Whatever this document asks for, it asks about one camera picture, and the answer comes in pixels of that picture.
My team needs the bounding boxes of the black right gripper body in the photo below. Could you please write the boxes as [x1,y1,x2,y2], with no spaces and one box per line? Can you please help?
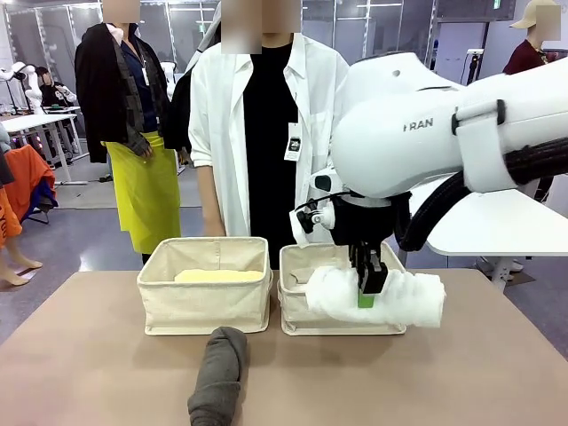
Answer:
[330,194,398,248]

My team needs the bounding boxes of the white towel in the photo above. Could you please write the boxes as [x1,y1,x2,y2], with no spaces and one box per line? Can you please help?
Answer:
[305,264,446,329]

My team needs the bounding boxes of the yellow towel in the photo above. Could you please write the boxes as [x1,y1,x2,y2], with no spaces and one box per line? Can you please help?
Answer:
[173,267,264,284]

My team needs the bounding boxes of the person's bare right forearm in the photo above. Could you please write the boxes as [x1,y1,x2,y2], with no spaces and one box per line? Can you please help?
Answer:
[197,166,225,225]

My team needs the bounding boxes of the beige fabric basket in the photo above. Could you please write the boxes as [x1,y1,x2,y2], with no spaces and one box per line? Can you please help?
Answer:
[136,236,272,336]
[277,241,408,336]

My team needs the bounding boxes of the white and black hang tag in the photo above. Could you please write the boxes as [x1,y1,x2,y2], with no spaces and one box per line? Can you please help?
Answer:
[283,122,303,162]

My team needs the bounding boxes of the white side table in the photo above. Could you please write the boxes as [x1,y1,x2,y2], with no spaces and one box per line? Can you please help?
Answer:
[397,179,568,292]

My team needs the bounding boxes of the person in white shirt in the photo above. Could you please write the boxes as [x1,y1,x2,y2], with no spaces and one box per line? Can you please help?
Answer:
[188,0,351,270]

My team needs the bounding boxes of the rolled grey towel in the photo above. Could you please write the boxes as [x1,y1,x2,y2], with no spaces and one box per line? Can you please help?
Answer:
[186,326,249,426]

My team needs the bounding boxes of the light on black stand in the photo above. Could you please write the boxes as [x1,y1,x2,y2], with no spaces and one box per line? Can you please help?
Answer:
[466,47,485,85]

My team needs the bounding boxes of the yellow apron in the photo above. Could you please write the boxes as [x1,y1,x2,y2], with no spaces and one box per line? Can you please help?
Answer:
[100,130,182,255]

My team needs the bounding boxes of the person with beige cap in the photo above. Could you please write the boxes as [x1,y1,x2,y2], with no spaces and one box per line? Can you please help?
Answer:
[503,0,563,75]

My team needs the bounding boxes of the person in yellow apron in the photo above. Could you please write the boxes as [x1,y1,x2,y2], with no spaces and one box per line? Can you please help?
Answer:
[74,0,192,265]

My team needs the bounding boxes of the seated person in background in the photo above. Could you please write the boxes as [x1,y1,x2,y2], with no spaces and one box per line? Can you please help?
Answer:
[35,66,76,107]

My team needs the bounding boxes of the orange garment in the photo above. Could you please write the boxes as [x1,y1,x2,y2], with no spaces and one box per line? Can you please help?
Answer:
[0,146,57,249]

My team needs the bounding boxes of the white background desk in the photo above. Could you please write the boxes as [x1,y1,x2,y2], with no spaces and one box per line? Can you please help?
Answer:
[0,106,90,185]

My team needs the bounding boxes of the bare mannequin feet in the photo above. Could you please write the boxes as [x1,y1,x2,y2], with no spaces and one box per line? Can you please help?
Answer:
[0,246,44,287]

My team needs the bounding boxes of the wrist camera on white mount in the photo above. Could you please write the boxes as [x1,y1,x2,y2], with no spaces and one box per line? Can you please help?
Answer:
[288,194,338,249]

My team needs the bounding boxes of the white strap on arm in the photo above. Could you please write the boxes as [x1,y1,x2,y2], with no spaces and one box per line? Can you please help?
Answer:
[451,99,518,194]

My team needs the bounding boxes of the black cable bundle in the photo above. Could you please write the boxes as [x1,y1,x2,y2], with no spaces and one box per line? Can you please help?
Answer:
[398,137,568,255]

